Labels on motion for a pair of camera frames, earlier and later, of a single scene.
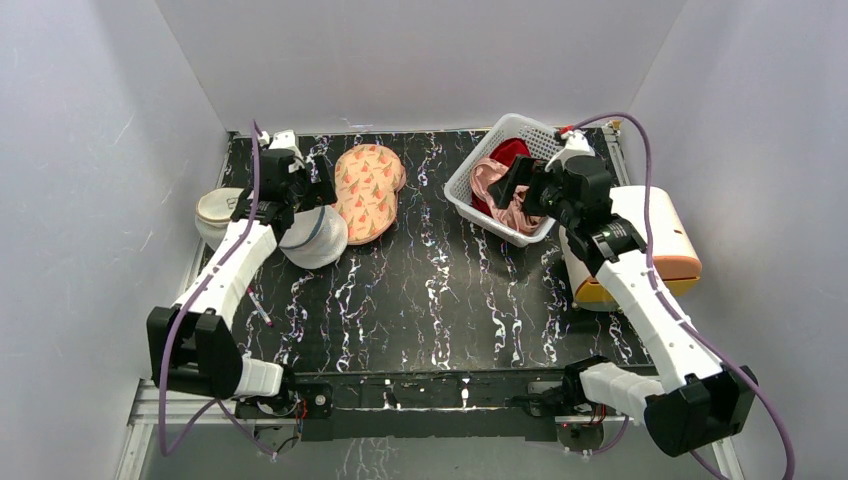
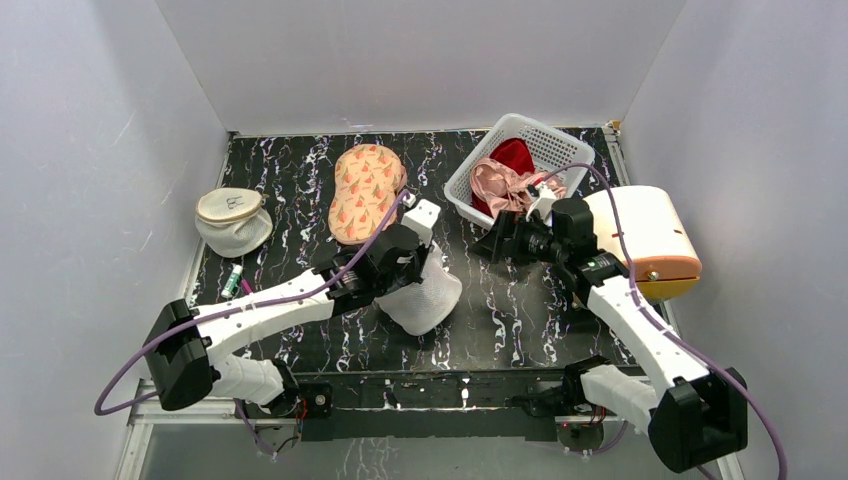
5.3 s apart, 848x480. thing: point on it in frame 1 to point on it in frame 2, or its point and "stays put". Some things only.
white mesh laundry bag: [317, 239] to [419, 307]
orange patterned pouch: [367, 179] stays put
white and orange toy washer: [675, 257] stays put
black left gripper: [318, 194] to [415, 275]
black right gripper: [534, 185] to [500, 241]
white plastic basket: [540, 139] stays put
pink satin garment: [513, 215] stays put
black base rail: [474, 404] stays put
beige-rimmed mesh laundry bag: [213, 212] stays put
